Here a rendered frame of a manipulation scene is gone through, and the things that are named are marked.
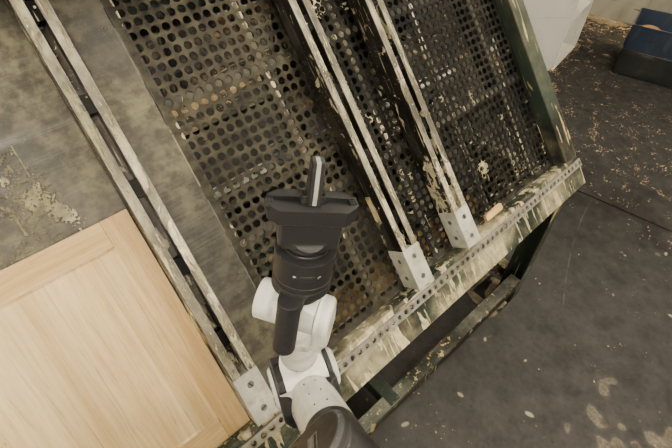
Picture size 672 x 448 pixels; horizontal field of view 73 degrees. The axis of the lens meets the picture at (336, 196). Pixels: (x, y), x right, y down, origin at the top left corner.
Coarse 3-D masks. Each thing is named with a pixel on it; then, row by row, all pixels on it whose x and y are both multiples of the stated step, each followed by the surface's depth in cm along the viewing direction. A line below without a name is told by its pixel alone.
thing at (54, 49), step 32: (32, 0) 83; (32, 32) 83; (64, 32) 85; (64, 64) 88; (64, 96) 86; (96, 96) 88; (96, 128) 87; (128, 160) 90; (128, 192) 90; (160, 224) 96; (160, 256) 92; (192, 256) 96; (192, 288) 99; (224, 320) 99; (224, 352) 98; (256, 384) 102; (256, 416) 101
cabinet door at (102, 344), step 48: (96, 240) 91; (144, 240) 96; (0, 288) 83; (48, 288) 87; (96, 288) 91; (144, 288) 96; (0, 336) 83; (48, 336) 87; (96, 336) 91; (144, 336) 96; (192, 336) 100; (0, 384) 83; (48, 384) 87; (96, 384) 91; (144, 384) 95; (192, 384) 100; (0, 432) 82; (48, 432) 86; (96, 432) 90; (144, 432) 95; (192, 432) 100
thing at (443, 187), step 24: (360, 0) 123; (360, 24) 127; (384, 24) 126; (384, 48) 125; (384, 72) 129; (408, 72) 128; (408, 96) 128; (408, 120) 131; (432, 144) 134; (432, 168) 133; (432, 192) 138; (456, 192) 136; (456, 216) 135; (456, 240) 140
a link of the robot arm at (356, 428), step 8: (328, 408) 70; (336, 408) 70; (344, 408) 71; (312, 416) 70; (352, 416) 69; (352, 424) 62; (360, 424) 68; (352, 432) 60; (360, 432) 62; (352, 440) 60; (360, 440) 60; (368, 440) 62
